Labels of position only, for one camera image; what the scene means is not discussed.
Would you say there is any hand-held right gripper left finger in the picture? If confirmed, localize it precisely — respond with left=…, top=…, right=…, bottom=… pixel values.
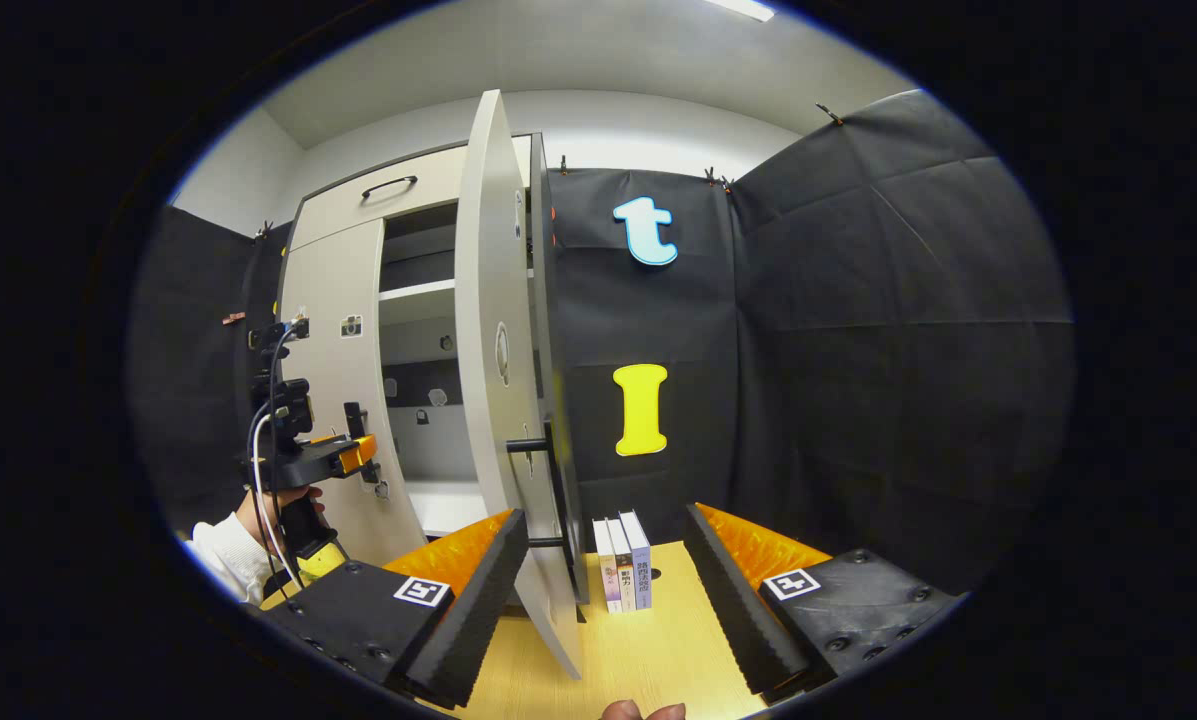
left=258, top=508, right=531, bottom=711

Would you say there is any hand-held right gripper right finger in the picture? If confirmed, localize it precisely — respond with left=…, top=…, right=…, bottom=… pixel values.
left=683, top=502, right=964, bottom=701

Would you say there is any white shoe cabinet door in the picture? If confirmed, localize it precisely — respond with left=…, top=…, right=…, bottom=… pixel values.
left=455, top=88, right=591, bottom=683
left=278, top=218, right=429, bottom=571

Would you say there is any white double-door shoe cabinet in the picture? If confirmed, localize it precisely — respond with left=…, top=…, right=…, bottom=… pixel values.
left=276, top=133, right=564, bottom=566

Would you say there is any white cabinet shelf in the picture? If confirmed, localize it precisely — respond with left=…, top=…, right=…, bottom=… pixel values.
left=378, top=270, right=537, bottom=303

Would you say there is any brown book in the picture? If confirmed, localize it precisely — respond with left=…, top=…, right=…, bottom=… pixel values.
left=606, top=515, right=639, bottom=613

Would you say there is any white and pink book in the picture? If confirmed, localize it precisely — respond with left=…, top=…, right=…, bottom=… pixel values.
left=593, top=518, right=624, bottom=615

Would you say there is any black backdrop cloth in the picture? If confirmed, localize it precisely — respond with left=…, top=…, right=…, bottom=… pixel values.
left=128, top=88, right=1077, bottom=601

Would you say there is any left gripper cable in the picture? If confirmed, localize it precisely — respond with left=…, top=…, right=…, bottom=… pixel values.
left=246, top=320, right=309, bottom=593

